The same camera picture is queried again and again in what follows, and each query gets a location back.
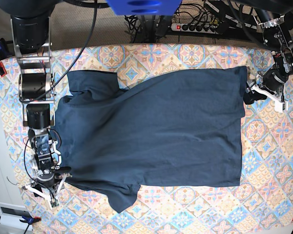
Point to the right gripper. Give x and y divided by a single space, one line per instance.
48 186

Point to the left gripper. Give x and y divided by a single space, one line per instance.
270 85

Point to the dark blue t-shirt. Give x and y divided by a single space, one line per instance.
178 129

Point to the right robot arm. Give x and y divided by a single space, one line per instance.
30 24

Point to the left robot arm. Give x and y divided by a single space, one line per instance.
277 39

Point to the blue orange clamp lower left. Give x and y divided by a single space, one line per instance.
27 220

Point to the white floor vent panel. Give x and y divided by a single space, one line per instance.
15 210

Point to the white power strip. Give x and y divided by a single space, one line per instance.
193 28

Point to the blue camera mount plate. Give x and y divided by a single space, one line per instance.
144 7

